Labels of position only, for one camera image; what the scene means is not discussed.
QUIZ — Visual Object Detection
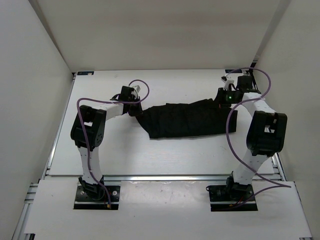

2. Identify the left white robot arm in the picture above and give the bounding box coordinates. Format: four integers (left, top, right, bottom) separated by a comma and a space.
70, 85, 144, 205

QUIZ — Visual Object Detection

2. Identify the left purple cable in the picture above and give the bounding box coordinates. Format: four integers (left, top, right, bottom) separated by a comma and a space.
76, 79, 150, 204

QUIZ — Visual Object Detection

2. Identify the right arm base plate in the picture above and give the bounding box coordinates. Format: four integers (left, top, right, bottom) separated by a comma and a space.
206, 183, 258, 212

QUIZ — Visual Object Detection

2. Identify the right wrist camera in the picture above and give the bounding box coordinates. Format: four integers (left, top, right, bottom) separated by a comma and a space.
221, 76, 234, 91

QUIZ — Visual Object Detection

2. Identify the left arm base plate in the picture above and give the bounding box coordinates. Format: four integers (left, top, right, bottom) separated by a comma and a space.
73, 184, 121, 211

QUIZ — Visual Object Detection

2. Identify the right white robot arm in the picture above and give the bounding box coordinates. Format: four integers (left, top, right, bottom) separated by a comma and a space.
206, 75, 288, 203

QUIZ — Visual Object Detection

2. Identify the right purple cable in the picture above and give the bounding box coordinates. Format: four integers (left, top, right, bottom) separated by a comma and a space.
224, 66, 293, 204

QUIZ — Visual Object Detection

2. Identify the aluminium front rail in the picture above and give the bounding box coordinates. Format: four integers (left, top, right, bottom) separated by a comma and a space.
103, 174, 229, 182

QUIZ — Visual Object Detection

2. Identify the purple cable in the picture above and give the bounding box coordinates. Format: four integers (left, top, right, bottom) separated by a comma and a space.
76, 79, 150, 204
224, 66, 293, 204

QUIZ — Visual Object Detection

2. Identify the left blue label sticker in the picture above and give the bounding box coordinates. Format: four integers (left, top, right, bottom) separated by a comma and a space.
76, 71, 95, 76

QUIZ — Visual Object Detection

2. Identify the black pleated skirt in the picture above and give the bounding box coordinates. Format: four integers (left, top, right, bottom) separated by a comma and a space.
136, 98, 231, 139

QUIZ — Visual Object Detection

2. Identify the right blue label sticker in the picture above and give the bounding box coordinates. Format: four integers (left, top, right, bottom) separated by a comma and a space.
224, 69, 243, 74

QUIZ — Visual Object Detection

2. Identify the blue label sticker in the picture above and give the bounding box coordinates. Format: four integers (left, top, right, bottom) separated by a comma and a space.
76, 71, 95, 76
224, 69, 243, 74

